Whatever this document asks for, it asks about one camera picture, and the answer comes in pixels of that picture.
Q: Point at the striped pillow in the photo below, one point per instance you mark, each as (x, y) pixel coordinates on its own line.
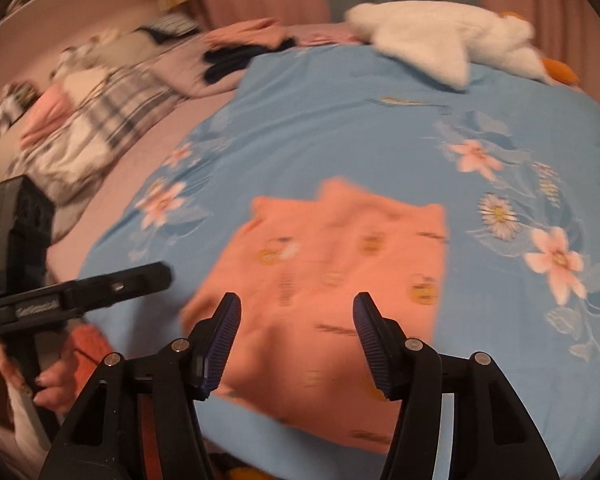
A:
(172, 25)

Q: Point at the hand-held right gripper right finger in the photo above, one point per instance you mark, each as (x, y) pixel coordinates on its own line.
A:
(372, 345)

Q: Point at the orange printed baby romper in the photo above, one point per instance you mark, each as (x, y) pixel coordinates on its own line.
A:
(330, 260)

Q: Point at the person's left hand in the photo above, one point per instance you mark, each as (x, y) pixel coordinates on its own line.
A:
(55, 385)

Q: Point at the folded dark navy clothes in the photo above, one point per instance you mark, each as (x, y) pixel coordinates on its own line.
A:
(230, 62)

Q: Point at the blue floral blanket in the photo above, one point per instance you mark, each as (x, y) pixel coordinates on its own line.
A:
(355, 125)

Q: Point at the small pink garment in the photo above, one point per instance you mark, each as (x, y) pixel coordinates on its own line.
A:
(325, 37)

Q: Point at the folded orange clothes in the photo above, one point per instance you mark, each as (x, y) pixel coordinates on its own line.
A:
(250, 35)

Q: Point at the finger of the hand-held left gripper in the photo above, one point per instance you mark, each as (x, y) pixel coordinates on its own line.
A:
(130, 280)

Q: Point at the panda plush toy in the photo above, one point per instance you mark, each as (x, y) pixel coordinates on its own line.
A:
(12, 105)

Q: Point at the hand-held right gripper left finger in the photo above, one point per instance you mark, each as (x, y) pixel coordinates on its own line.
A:
(220, 345)

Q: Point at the white goose plush toy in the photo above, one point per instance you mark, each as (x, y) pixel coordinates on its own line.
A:
(430, 35)

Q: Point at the plaid pillow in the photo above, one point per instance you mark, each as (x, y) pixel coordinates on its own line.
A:
(120, 105)

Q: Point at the cream cloth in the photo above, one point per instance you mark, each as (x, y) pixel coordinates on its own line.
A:
(82, 80)

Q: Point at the pink cloth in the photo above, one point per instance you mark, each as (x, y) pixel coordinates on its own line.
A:
(50, 110)

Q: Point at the person's left forearm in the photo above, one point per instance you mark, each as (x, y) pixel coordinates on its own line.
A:
(27, 425)

